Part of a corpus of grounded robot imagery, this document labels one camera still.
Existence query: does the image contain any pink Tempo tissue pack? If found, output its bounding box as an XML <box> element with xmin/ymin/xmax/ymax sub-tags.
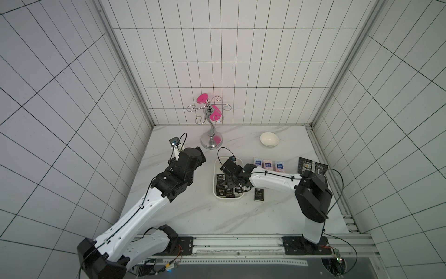
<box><xmin>254</xmin><ymin>158</ymin><xmax>263</xmax><ymax>168</ymax></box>
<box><xmin>275</xmin><ymin>161</ymin><xmax>285</xmax><ymax>173</ymax></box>
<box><xmin>262</xmin><ymin>160</ymin><xmax>274</xmax><ymax>171</ymax></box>

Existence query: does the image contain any black tissue pack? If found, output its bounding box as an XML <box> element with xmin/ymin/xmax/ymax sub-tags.
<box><xmin>216</xmin><ymin>174</ymin><xmax>225</xmax><ymax>185</ymax></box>
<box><xmin>254</xmin><ymin>188</ymin><xmax>264</xmax><ymax>202</ymax></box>
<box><xmin>225</xmin><ymin>188</ymin><xmax>235</xmax><ymax>198</ymax></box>

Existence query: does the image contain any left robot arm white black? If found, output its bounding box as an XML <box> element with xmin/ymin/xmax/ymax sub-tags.
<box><xmin>77</xmin><ymin>146</ymin><xmax>206</xmax><ymax>279</ymax></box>

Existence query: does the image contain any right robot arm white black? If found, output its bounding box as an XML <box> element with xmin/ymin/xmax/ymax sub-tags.
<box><xmin>220</xmin><ymin>159</ymin><xmax>333</xmax><ymax>245</ymax></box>

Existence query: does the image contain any white storage box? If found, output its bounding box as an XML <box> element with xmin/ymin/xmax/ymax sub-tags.
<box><xmin>213</xmin><ymin>156</ymin><xmax>245</xmax><ymax>200</ymax></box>

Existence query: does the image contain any chrome cup holder stand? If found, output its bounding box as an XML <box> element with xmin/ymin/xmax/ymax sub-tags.
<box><xmin>187</xmin><ymin>95</ymin><xmax>232</xmax><ymax>150</ymax></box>

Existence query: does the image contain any white ceramic bowl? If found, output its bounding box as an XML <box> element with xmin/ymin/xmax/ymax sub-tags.
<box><xmin>260</xmin><ymin>132</ymin><xmax>280</xmax><ymax>148</ymax></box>

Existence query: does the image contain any pink cup lower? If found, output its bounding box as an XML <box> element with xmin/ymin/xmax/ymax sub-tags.
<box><xmin>210</xmin><ymin>105</ymin><xmax>223</xmax><ymax>123</ymax></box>

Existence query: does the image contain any pink cup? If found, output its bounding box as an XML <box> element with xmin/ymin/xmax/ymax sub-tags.
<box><xmin>210</xmin><ymin>105</ymin><xmax>223</xmax><ymax>123</ymax></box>
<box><xmin>196</xmin><ymin>94</ymin><xmax>209</xmax><ymax>104</ymax></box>

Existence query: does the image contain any pink cup upper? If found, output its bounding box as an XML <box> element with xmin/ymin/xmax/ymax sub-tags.
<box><xmin>196</xmin><ymin>94</ymin><xmax>209</xmax><ymax>104</ymax></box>

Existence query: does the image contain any black snack bag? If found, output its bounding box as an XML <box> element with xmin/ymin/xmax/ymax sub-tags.
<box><xmin>297</xmin><ymin>157</ymin><xmax>313</xmax><ymax>174</ymax></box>
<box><xmin>314</xmin><ymin>162</ymin><xmax>329</xmax><ymax>175</ymax></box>

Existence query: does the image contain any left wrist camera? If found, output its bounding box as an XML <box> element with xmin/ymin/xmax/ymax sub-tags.
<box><xmin>169</xmin><ymin>137</ymin><xmax>181</xmax><ymax>148</ymax></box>

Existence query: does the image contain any aluminium mounting rail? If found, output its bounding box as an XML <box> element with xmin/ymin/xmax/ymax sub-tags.
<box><xmin>139</xmin><ymin>234</ymin><xmax>383</xmax><ymax>269</ymax></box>

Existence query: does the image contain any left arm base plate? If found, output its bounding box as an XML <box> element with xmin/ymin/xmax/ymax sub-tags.
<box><xmin>155</xmin><ymin>236</ymin><xmax>195</xmax><ymax>256</ymax></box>

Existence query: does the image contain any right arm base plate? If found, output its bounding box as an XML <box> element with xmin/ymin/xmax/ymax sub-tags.
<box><xmin>282</xmin><ymin>237</ymin><xmax>332</xmax><ymax>256</ymax></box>

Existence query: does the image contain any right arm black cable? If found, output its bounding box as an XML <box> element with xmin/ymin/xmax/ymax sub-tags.
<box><xmin>252</xmin><ymin>168</ymin><xmax>346</xmax><ymax>238</ymax></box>

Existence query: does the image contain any left base cable bundle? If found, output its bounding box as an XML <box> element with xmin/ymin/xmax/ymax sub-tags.
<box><xmin>134</xmin><ymin>243</ymin><xmax>184</xmax><ymax>276</ymax></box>

